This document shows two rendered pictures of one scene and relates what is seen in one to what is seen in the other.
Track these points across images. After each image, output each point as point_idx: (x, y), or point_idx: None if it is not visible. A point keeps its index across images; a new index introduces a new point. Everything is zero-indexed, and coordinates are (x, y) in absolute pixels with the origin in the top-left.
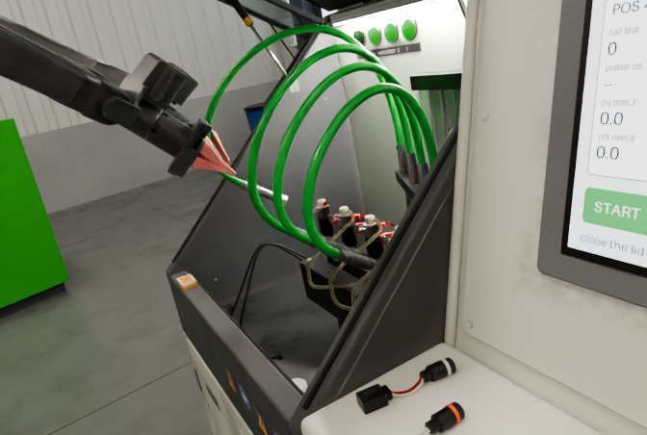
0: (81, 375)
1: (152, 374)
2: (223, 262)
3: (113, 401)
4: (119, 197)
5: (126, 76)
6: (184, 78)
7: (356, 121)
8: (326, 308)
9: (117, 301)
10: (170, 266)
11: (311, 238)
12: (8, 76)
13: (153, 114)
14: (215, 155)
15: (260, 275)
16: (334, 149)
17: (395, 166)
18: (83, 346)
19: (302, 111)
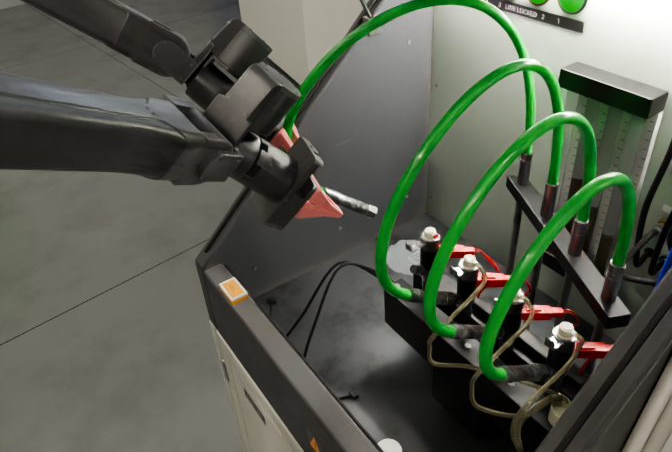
0: (22, 272)
1: (112, 278)
2: (265, 248)
3: (69, 309)
4: (25, 12)
5: (216, 97)
6: (297, 100)
7: (442, 74)
8: (417, 349)
9: (50, 172)
10: (202, 255)
11: (484, 369)
12: (89, 171)
13: (251, 150)
14: (325, 200)
15: (304, 258)
16: (407, 106)
17: (490, 148)
18: (17, 232)
19: (484, 192)
